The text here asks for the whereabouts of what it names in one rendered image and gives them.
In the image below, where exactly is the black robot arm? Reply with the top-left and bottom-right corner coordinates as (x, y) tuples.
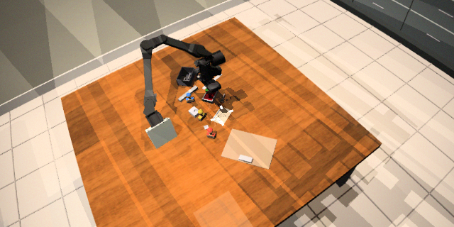
(140, 34), (226, 128)

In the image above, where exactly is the red-handled rubber stamp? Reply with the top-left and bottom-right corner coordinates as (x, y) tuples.
(206, 128), (216, 139)

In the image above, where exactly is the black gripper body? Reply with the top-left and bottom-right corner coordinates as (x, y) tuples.
(194, 67), (221, 93)

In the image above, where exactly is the beige inspection card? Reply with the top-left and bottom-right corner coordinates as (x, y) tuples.
(211, 106), (233, 126)

